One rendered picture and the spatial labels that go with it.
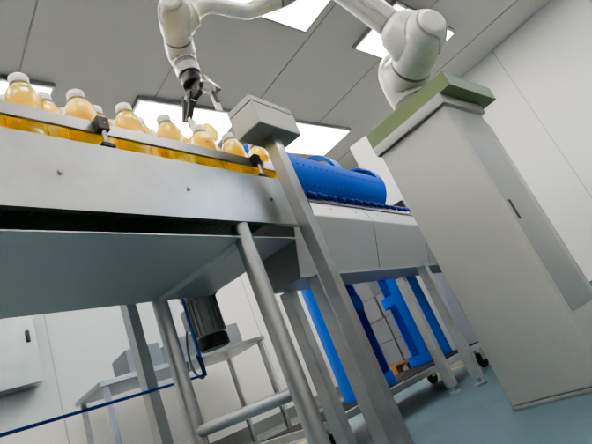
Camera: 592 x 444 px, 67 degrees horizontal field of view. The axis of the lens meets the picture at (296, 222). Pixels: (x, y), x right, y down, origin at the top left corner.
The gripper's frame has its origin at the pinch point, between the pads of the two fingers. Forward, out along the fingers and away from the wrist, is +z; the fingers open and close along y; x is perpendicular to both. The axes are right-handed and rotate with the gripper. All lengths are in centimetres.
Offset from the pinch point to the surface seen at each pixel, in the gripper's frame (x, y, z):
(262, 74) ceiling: -251, 109, -215
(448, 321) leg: -120, -1, 93
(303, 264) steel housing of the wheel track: -18, -2, 58
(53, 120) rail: 64, -15, 29
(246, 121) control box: 12.6, -23.6, 21.5
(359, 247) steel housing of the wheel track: -59, -4, 52
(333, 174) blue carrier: -58, -8, 19
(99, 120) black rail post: 55, -17, 28
